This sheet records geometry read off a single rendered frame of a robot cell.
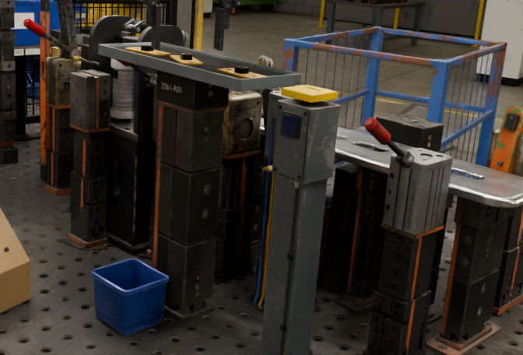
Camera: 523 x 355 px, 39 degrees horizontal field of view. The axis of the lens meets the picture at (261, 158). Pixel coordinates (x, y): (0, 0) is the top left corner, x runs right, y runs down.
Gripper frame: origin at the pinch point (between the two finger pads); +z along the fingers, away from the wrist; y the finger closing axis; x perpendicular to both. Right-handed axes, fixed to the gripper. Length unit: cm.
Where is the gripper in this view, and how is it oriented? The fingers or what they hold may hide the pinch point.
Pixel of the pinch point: (187, 36)
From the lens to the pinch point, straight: 127.6
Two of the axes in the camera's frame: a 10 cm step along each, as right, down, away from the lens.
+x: -3.7, -2.8, 8.9
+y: 9.3, -0.3, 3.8
